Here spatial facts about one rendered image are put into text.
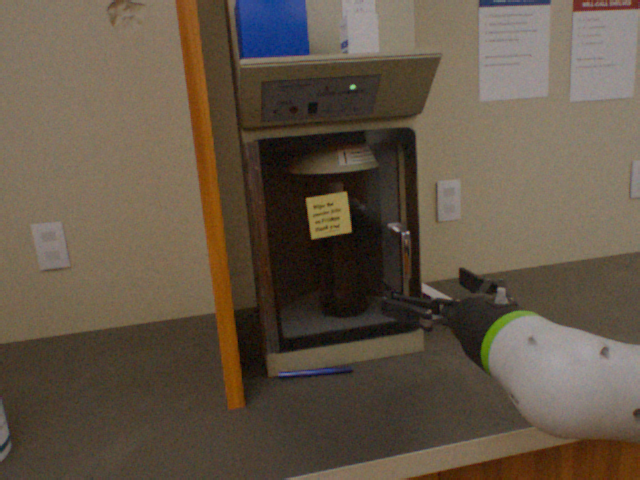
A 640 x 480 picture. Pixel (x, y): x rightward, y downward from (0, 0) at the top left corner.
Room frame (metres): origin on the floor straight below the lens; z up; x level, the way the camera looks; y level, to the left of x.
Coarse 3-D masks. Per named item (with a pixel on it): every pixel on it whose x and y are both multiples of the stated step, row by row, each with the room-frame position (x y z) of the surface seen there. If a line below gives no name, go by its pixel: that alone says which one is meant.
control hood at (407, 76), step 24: (240, 72) 0.82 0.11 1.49; (264, 72) 0.83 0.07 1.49; (288, 72) 0.83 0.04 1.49; (312, 72) 0.84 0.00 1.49; (336, 72) 0.85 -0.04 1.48; (360, 72) 0.86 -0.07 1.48; (384, 72) 0.87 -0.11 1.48; (408, 72) 0.88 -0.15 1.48; (432, 72) 0.89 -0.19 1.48; (240, 96) 0.86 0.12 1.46; (384, 96) 0.91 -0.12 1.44; (408, 96) 0.92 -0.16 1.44; (288, 120) 0.91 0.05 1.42; (312, 120) 0.92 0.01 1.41; (336, 120) 0.93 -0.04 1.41
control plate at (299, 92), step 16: (288, 80) 0.85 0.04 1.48; (304, 80) 0.85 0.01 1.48; (320, 80) 0.86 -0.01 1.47; (336, 80) 0.86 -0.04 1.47; (352, 80) 0.87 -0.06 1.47; (368, 80) 0.88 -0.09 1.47; (272, 96) 0.86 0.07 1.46; (288, 96) 0.87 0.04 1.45; (304, 96) 0.87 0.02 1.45; (320, 96) 0.88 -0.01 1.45; (336, 96) 0.89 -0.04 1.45; (352, 96) 0.89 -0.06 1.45; (368, 96) 0.90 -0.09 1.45; (272, 112) 0.88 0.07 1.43; (288, 112) 0.89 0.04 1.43; (304, 112) 0.90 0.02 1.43; (320, 112) 0.91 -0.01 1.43; (336, 112) 0.91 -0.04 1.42; (352, 112) 0.92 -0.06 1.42; (368, 112) 0.93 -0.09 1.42
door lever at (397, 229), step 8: (392, 232) 0.96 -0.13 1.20; (400, 232) 0.93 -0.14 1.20; (408, 232) 0.92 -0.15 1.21; (400, 240) 0.92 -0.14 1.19; (408, 240) 0.91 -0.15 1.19; (400, 248) 0.92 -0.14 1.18; (408, 248) 0.91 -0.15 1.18; (400, 256) 0.92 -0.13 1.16; (408, 256) 0.91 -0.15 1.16; (408, 264) 0.91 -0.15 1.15; (408, 272) 0.91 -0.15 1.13
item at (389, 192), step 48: (288, 144) 0.92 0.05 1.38; (336, 144) 0.94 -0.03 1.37; (384, 144) 0.96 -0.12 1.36; (288, 192) 0.92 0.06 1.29; (336, 192) 0.94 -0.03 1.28; (384, 192) 0.96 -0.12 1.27; (288, 240) 0.92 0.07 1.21; (336, 240) 0.94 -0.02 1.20; (384, 240) 0.96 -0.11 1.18; (288, 288) 0.92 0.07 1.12; (336, 288) 0.94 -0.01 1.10; (288, 336) 0.92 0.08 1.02; (336, 336) 0.94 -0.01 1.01; (384, 336) 0.96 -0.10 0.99
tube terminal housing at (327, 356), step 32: (224, 0) 1.00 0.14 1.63; (320, 0) 0.95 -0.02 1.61; (384, 0) 0.97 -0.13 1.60; (320, 32) 0.95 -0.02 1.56; (384, 32) 0.97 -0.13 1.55; (256, 128) 0.93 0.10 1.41; (288, 128) 0.94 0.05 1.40; (320, 128) 0.95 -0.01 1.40; (352, 128) 0.96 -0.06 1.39; (416, 128) 0.98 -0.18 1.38; (256, 288) 0.98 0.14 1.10; (288, 352) 0.93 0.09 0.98; (320, 352) 0.94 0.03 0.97; (352, 352) 0.95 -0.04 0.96; (384, 352) 0.97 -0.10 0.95
